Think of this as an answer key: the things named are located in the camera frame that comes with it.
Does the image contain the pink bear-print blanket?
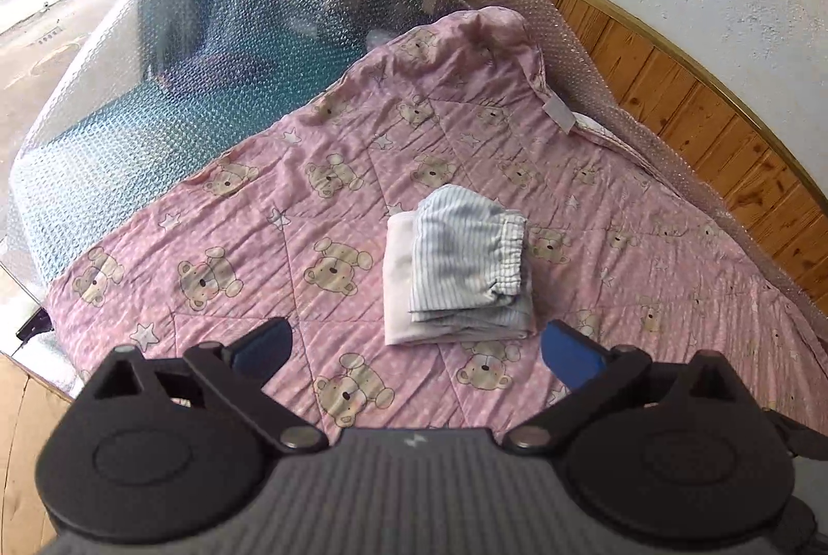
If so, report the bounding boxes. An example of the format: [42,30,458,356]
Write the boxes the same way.
[45,5,828,447]

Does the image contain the white garment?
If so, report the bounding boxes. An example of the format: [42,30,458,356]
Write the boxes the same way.
[384,211,527,348]

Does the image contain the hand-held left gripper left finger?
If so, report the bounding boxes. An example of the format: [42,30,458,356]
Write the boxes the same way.
[76,317,327,455]

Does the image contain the striped shorts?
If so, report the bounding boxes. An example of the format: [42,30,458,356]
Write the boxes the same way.
[407,186,535,337]

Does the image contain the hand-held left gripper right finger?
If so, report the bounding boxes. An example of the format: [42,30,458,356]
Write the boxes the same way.
[503,320,772,455]

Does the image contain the wooden headboard with gold trim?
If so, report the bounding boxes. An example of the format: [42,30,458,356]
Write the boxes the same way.
[453,0,828,297]

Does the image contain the clear bubble wrap sheet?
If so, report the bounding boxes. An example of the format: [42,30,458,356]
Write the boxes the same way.
[0,0,828,401]

